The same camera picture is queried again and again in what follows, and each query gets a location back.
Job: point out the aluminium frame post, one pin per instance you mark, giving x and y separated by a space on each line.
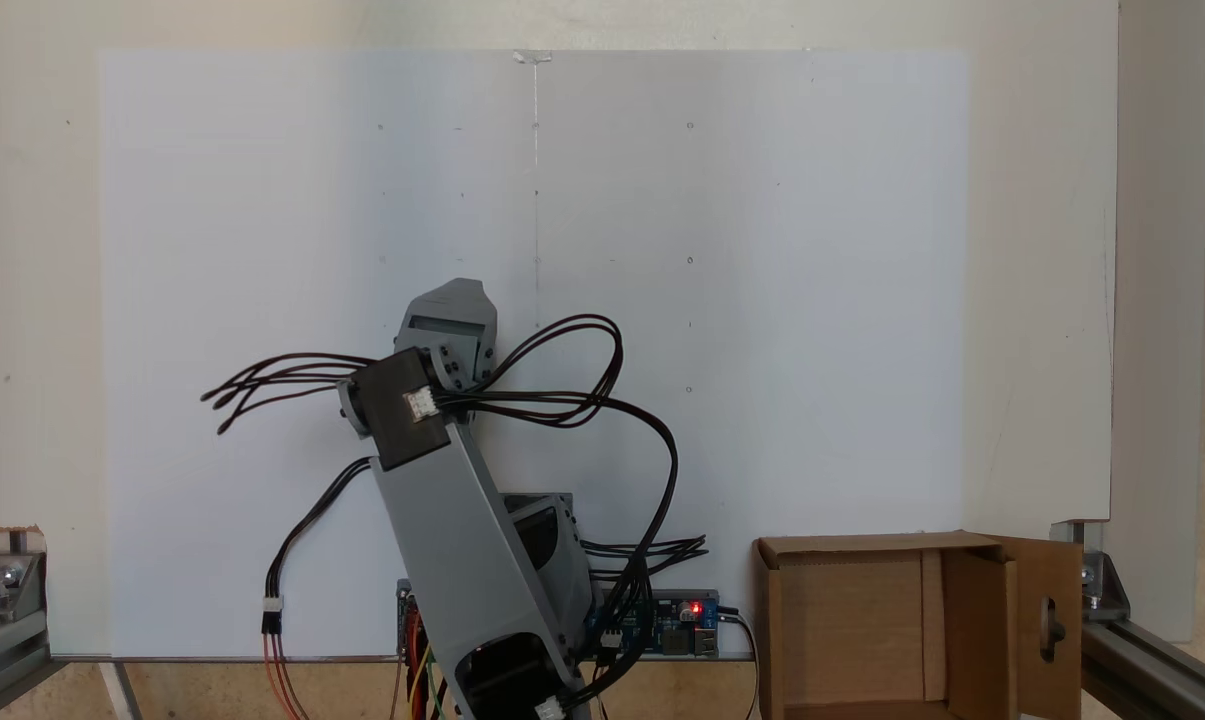
2 650
1162 675

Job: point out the blue power converter board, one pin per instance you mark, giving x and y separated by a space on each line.
677 625

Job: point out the clear tape piece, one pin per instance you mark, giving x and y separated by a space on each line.
532 57

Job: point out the servo driver board with jumpers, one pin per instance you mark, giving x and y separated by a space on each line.
405 620

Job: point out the large white paper sheet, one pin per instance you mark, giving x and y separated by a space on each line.
762 300

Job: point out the open cardboard box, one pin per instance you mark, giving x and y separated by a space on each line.
862 640

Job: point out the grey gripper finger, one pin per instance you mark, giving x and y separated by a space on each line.
460 298

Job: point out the metal corner bracket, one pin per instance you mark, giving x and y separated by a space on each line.
2 585
1102 585

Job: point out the grey board mounting plate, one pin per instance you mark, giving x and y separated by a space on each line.
682 592

